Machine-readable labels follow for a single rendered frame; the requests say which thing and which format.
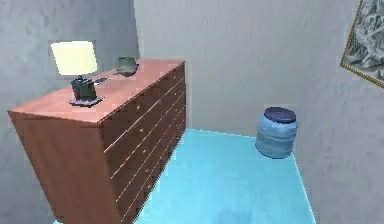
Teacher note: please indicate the brown wooden chest of drawers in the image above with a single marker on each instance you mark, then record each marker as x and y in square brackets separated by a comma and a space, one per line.
[110, 140]

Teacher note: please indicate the blue round bin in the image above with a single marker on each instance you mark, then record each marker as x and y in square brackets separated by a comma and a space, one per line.
[276, 135]

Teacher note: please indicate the small dark flat remote control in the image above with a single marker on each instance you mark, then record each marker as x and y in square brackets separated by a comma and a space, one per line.
[101, 80]

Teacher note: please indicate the table lamp with pale shade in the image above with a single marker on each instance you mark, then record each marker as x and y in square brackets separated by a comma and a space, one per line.
[76, 60]

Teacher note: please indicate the gold framed grey picture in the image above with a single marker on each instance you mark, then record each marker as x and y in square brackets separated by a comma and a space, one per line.
[368, 43]

